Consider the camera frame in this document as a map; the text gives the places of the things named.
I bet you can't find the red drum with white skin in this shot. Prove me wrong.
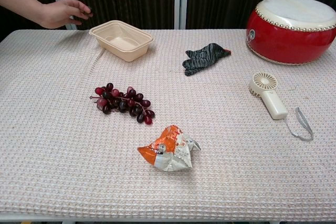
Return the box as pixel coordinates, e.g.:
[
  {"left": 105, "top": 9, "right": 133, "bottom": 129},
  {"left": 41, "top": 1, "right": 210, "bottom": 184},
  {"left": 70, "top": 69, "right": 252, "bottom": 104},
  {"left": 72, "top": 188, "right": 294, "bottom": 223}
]
[{"left": 246, "top": 0, "right": 336, "bottom": 65}]

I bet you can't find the beige plastic food container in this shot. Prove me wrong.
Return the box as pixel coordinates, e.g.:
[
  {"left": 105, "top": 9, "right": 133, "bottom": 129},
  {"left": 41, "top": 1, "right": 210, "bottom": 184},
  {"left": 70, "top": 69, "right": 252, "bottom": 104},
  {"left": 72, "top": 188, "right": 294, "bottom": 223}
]
[{"left": 88, "top": 19, "right": 154, "bottom": 63}]

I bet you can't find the beige waffle-weave tablecloth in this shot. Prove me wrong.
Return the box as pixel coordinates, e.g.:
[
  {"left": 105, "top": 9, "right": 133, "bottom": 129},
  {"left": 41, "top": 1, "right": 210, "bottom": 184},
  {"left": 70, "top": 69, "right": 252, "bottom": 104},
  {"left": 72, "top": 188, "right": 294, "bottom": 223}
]
[{"left": 0, "top": 28, "right": 336, "bottom": 222}]

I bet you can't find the person's forearm with white sleeve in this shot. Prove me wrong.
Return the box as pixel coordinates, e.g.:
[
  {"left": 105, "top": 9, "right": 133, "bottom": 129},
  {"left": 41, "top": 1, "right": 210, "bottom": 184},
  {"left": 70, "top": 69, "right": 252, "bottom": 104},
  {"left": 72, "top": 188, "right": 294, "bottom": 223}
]
[{"left": 0, "top": 0, "right": 47, "bottom": 28}]

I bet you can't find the crumpled orange snack wrapper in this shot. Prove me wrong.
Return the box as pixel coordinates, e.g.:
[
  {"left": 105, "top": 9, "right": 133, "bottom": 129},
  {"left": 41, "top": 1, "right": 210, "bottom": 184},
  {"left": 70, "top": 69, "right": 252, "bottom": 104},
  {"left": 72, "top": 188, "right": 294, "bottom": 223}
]
[{"left": 137, "top": 125, "right": 202, "bottom": 172}]

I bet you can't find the bunch of dark red grapes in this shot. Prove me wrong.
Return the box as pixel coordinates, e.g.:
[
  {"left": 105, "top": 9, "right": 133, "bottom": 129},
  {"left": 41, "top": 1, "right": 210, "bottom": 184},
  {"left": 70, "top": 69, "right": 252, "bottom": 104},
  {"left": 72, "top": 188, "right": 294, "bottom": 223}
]
[{"left": 89, "top": 82, "right": 156, "bottom": 125}]

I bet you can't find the person's bare hand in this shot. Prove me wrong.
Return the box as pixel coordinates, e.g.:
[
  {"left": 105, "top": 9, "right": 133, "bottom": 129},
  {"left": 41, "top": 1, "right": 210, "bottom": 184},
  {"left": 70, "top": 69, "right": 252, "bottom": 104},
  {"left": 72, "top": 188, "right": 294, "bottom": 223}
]
[{"left": 39, "top": 0, "right": 94, "bottom": 30}]

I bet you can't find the black grey striped glove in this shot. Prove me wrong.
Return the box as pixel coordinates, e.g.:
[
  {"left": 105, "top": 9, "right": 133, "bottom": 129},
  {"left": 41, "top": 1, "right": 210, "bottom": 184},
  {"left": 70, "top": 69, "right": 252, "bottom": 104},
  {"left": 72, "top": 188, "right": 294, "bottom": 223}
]
[{"left": 182, "top": 42, "right": 232, "bottom": 77}]

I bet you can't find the white handheld fan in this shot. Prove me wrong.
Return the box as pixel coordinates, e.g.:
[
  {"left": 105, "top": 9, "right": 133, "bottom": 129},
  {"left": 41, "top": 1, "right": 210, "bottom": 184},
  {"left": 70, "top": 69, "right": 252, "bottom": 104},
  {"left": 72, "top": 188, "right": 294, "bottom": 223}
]
[{"left": 248, "top": 72, "right": 289, "bottom": 120}]

